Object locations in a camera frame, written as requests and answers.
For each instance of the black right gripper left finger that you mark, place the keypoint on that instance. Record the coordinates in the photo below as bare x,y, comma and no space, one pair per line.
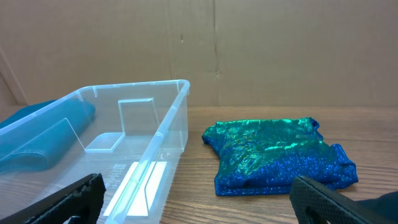
79,203

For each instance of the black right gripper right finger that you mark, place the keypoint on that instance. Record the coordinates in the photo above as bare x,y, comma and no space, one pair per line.
313,202

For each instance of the black garment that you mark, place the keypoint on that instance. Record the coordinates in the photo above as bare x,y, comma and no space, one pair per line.
385,206

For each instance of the shiny blue-green sequin garment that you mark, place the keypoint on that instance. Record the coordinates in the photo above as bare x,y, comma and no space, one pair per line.
264,156

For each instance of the blue denim jeans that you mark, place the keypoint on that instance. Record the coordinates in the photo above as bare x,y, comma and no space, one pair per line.
40,143

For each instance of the clear plastic storage bin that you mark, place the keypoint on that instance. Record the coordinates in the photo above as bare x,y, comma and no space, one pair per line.
135,142

